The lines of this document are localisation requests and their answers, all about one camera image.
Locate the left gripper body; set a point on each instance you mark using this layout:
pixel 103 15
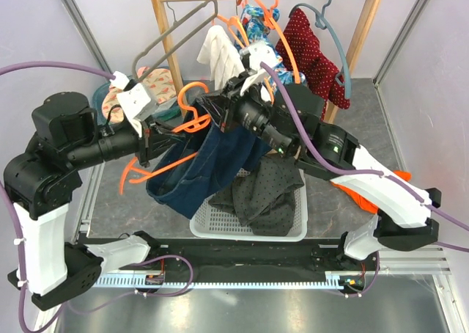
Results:
pixel 146 146

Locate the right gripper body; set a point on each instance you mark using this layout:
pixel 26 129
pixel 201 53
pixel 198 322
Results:
pixel 248 109

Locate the orange plastic hanger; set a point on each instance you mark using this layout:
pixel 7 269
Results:
pixel 194 125

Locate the white garment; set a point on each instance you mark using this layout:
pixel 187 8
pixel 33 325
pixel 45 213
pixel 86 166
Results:
pixel 220 54

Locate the blue denim skirt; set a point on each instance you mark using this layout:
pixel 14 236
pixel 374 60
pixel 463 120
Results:
pixel 218 158

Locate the blue floral garment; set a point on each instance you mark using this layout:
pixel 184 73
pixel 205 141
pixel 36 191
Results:
pixel 252 19

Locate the orange floral garment hanger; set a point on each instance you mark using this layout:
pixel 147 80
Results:
pixel 271 23

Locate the grey dotted garment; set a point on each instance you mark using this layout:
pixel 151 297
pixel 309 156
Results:
pixel 263 200

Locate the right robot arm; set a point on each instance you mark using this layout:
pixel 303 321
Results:
pixel 292 124

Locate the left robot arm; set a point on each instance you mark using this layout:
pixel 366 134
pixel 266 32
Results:
pixel 40 183

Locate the blue-grey plastic hanger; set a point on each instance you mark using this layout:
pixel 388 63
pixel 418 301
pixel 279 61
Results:
pixel 342 78

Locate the teal plastic basket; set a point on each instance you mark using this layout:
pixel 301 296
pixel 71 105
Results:
pixel 99 94

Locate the tulip pattern fabric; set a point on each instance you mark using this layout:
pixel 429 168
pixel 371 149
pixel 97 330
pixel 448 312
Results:
pixel 161 83

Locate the red dotted garment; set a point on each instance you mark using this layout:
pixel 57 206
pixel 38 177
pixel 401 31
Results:
pixel 316 71

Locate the white plastic laundry basket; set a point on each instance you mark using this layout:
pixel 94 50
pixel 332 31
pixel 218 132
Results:
pixel 209 222

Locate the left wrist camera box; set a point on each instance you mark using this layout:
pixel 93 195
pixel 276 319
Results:
pixel 134 99

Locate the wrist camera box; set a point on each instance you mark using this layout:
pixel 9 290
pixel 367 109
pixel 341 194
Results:
pixel 254 55
pixel 134 99

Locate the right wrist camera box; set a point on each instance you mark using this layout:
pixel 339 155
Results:
pixel 254 55

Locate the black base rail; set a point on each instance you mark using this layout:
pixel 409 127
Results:
pixel 225 261

